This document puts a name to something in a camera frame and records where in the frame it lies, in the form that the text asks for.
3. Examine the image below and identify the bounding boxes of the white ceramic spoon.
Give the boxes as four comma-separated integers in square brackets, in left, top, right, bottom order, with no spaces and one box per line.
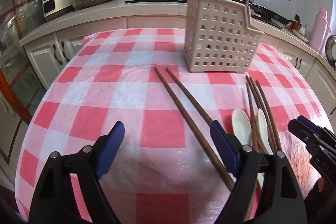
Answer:
[256,109,273,155]
[231,109,252,145]

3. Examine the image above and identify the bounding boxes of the white kitchen counter cabinets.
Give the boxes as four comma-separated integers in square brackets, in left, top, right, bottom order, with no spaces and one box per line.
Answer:
[19,0,335,124]

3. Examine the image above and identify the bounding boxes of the person right hand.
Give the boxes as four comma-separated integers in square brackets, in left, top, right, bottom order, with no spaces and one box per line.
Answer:
[313,176,326,193]

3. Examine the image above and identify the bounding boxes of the red white checkered tablecloth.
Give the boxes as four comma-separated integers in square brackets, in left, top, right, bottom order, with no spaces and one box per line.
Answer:
[14,27,332,224]

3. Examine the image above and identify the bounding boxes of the steel pot lid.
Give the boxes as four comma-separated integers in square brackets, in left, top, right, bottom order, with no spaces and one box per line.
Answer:
[325,35,336,69]

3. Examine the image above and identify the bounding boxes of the beige perforated utensil basket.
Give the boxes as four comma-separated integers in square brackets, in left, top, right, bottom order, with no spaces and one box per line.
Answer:
[184,0,264,73]

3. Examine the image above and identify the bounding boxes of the pink thermos bottle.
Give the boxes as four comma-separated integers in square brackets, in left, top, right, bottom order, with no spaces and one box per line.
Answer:
[309,7,331,52]

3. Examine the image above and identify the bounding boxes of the tray with cups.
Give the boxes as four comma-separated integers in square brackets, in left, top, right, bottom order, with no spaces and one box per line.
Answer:
[285,14,309,43]

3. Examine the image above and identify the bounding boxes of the white small oven appliance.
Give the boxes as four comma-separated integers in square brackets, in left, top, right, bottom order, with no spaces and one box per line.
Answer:
[42,0,74,22]

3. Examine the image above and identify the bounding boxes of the red framed glass door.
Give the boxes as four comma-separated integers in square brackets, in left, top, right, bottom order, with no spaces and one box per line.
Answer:
[0,0,63,167]

